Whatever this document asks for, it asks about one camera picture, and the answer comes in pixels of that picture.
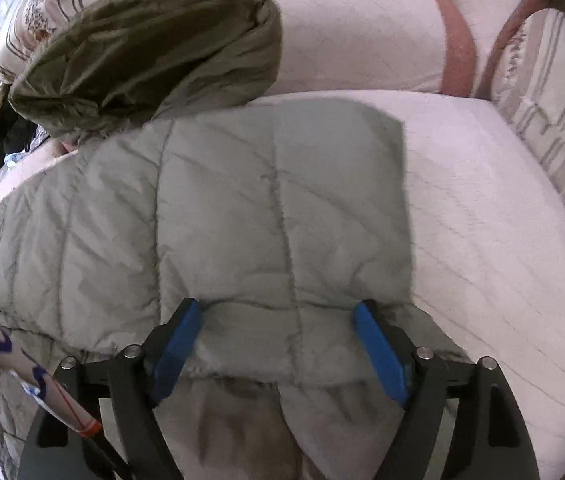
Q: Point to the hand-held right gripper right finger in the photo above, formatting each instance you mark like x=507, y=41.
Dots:
x=380, y=350

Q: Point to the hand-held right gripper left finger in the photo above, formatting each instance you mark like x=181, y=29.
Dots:
x=177, y=350

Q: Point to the olive puffer jacket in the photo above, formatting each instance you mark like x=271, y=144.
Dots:
x=262, y=210

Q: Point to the pink quilted sofa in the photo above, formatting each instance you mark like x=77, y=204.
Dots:
x=487, y=260

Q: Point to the light blue plastic wrapper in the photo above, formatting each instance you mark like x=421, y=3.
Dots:
x=12, y=161

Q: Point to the black cloth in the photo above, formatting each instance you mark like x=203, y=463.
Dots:
x=15, y=135

